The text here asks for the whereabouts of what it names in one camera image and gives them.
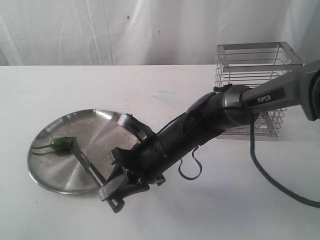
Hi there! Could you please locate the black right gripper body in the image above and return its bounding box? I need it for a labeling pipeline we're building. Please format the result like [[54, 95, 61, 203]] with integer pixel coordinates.
[[120, 113, 223, 184]]

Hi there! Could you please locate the black handled knife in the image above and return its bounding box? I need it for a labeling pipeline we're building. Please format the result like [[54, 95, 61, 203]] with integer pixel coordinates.
[[71, 145, 125, 213]]

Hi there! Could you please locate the green chili pepper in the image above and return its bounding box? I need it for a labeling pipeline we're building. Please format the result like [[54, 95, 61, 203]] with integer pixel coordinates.
[[30, 136, 78, 151]]

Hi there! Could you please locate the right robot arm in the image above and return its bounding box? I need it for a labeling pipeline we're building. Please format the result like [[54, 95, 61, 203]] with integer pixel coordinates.
[[99, 61, 320, 201]]

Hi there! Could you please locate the round steel plate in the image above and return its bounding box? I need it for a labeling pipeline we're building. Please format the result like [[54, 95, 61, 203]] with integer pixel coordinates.
[[27, 108, 139, 195]]

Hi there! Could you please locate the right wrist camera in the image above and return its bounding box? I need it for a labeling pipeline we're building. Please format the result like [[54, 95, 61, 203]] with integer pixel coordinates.
[[117, 113, 155, 142]]

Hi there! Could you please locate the metal wire utensil rack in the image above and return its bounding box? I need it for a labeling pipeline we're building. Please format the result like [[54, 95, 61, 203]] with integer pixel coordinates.
[[214, 41, 304, 142]]

